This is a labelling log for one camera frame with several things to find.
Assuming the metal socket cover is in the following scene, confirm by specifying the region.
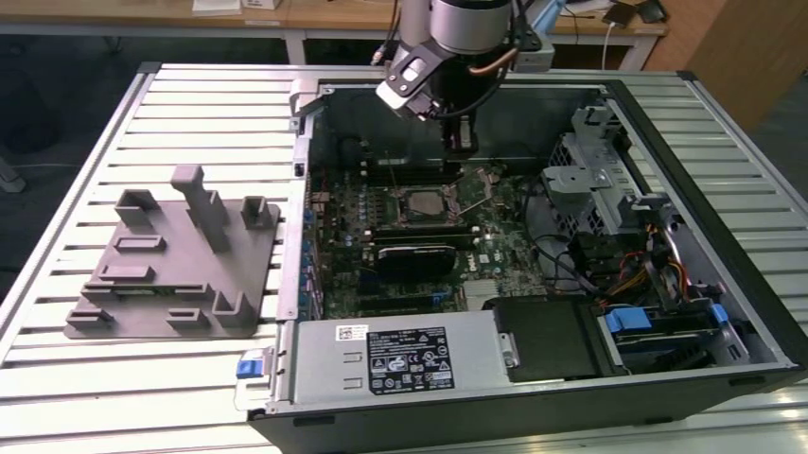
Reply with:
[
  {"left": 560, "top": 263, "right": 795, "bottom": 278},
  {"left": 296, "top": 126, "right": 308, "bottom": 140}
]
[{"left": 442, "top": 182, "right": 469, "bottom": 217}]

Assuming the CPU with silver top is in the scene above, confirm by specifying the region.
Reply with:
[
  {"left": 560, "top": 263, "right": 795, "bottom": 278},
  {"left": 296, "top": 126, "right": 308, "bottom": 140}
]
[{"left": 403, "top": 190, "right": 447, "bottom": 217}]

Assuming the CPU socket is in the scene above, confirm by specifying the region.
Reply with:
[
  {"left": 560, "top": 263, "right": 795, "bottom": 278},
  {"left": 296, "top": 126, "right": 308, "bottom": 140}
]
[{"left": 391, "top": 184, "right": 466, "bottom": 229}]

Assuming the metal drive cage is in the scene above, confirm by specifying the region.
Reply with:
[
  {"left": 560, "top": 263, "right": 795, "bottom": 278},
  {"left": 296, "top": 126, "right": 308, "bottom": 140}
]
[{"left": 540, "top": 106, "right": 674, "bottom": 237}]

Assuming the green motherboard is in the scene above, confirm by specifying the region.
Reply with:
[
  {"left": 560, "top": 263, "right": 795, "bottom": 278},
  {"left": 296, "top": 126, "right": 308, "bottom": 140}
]
[{"left": 306, "top": 160, "right": 557, "bottom": 323}]

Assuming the black pouch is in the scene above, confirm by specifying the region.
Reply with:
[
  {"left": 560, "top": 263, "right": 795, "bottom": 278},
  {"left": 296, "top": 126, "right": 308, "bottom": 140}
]
[{"left": 636, "top": 0, "right": 668, "bottom": 23}]

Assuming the black graphics card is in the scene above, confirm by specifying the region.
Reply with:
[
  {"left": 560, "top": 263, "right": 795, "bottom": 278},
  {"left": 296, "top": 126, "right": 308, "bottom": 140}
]
[{"left": 375, "top": 243, "right": 457, "bottom": 285}]

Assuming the white paper sheet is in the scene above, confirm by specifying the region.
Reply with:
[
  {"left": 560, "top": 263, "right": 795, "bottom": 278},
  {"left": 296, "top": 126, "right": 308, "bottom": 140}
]
[{"left": 192, "top": 0, "right": 242, "bottom": 15}]

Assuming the silver chipset heatsink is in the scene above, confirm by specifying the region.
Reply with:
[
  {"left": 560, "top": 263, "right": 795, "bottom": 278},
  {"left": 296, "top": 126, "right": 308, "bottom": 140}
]
[{"left": 463, "top": 281, "right": 506, "bottom": 308}]

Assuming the wooden cabinet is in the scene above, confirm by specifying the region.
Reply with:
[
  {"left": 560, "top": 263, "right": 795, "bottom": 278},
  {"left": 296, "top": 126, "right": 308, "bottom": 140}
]
[{"left": 642, "top": 0, "right": 808, "bottom": 138}]

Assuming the black expansion slot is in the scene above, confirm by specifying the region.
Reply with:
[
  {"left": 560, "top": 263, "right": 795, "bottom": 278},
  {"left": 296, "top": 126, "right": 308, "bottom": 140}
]
[{"left": 358, "top": 296, "right": 445, "bottom": 317}]

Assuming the wooden desk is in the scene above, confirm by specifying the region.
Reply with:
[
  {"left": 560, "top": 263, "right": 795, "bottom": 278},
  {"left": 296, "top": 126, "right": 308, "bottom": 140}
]
[{"left": 0, "top": 0, "right": 670, "bottom": 72}]

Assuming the grey plastic parts rack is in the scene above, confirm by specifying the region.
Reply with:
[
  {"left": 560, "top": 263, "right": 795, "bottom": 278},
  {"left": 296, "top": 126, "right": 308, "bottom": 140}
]
[{"left": 64, "top": 164, "right": 287, "bottom": 341}]

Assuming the blue disk carrier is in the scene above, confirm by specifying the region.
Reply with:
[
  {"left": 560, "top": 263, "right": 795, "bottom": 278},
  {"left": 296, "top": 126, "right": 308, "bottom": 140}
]
[{"left": 602, "top": 305, "right": 728, "bottom": 360}]

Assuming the silver power supply with label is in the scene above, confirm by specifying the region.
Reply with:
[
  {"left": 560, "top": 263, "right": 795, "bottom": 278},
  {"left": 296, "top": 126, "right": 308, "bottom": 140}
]
[{"left": 276, "top": 309, "right": 506, "bottom": 409}]

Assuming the black open PC case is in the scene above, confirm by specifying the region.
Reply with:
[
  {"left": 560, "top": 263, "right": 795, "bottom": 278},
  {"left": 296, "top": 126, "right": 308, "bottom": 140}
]
[{"left": 231, "top": 78, "right": 808, "bottom": 454}]

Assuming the silver disk bay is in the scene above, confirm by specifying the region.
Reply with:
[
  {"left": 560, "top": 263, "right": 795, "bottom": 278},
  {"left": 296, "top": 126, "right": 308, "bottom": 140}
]
[{"left": 592, "top": 300, "right": 759, "bottom": 379}]

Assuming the copper coloured cable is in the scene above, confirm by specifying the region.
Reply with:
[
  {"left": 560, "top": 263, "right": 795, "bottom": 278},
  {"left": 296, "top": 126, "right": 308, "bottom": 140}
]
[{"left": 466, "top": 45, "right": 511, "bottom": 78}]

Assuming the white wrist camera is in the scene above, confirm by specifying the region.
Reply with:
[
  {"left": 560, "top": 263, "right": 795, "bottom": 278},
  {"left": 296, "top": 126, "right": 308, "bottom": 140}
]
[{"left": 377, "top": 41, "right": 445, "bottom": 120}]

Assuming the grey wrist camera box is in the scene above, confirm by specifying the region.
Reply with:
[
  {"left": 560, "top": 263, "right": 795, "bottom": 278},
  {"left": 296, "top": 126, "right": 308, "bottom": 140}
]
[{"left": 509, "top": 44, "right": 558, "bottom": 73}]

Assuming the yellow wire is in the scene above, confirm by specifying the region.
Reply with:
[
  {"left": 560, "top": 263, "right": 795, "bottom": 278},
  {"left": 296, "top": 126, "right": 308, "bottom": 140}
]
[{"left": 606, "top": 277, "right": 653, "bottom": 295}]

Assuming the orange wire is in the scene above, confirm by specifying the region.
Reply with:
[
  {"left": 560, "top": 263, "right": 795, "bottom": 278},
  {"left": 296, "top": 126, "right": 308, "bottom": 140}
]
[{"left": 668, "top": 261, "right": 690, "bottom": 295}]

